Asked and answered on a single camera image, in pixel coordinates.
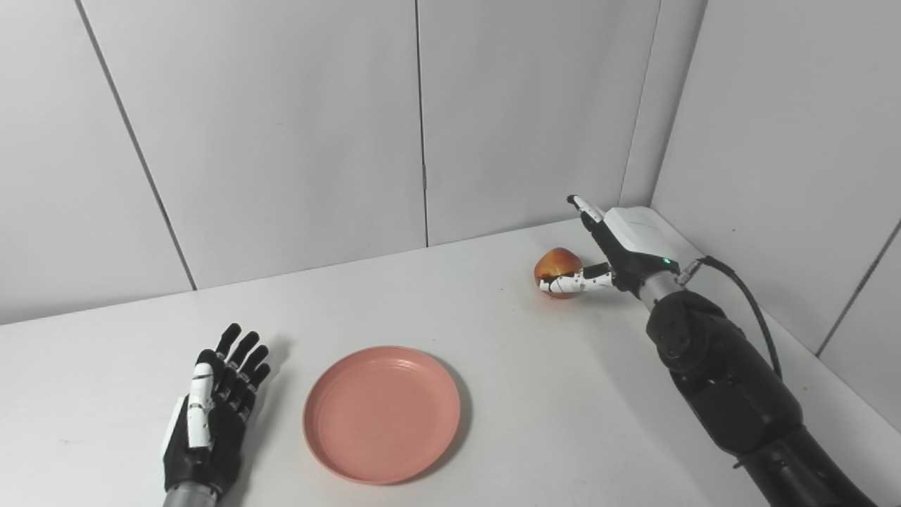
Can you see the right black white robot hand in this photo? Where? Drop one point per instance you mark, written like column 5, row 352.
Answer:
column 633, row 246

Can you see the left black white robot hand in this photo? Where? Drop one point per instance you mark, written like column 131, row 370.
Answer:
column 211, row 436

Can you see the red yellow apple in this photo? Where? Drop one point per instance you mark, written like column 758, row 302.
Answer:
column 557, row 262

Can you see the pink round plate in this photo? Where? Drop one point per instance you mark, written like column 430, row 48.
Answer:
column 382, row 415

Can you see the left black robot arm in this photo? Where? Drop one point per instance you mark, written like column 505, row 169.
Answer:
column 188, row 495

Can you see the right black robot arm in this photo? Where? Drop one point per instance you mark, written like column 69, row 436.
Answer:
column 732, row 380

